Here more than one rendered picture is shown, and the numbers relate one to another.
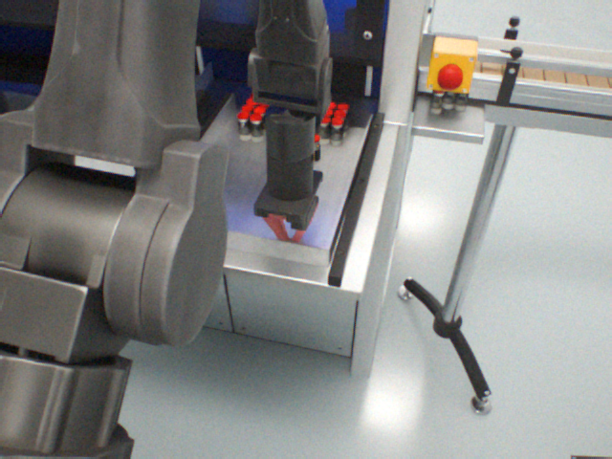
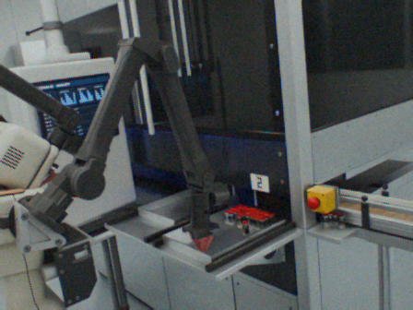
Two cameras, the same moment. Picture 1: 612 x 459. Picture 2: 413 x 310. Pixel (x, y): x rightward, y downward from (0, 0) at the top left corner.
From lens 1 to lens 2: 0.86 m
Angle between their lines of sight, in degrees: 45
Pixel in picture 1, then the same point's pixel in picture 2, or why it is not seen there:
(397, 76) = (296, 202)
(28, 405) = (50, 190)
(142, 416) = not seen: outside the picture
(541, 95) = (384, 224)
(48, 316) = (60, 180)
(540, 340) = not seen: outside the picture
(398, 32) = (293, 180)
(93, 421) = (57, 198)
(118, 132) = (84, 154)
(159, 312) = (75, 184)
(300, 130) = (197, 198)
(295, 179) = (196, 219)
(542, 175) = not seen: outside the picture
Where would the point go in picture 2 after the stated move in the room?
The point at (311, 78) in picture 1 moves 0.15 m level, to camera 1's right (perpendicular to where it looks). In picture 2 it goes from (196, 177) to (241, 181)
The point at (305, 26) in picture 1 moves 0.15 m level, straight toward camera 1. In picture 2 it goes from (190, 158) to (155, 172)
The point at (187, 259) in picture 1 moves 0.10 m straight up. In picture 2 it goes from (86, 178) to (77, 136)
